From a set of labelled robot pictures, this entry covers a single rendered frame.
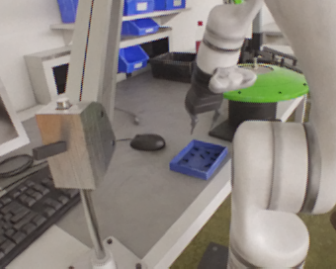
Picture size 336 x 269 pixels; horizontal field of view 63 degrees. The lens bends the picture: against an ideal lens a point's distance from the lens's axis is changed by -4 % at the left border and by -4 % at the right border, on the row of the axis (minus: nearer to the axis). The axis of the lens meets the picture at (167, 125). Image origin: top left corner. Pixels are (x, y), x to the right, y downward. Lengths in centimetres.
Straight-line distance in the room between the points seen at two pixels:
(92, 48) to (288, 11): 25
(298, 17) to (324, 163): 12
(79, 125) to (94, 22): 16
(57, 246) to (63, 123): 30
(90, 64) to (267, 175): 25
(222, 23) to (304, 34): 25
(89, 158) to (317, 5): 26
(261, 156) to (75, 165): 21
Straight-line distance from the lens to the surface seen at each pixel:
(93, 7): 43
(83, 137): 32
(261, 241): 33
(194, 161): 71
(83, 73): 38
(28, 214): 62
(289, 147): 27
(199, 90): 55
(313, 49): 24
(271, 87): 75
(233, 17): 47
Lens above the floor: 130
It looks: 25 degrees down
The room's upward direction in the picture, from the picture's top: 4 degrees counter-clockwise
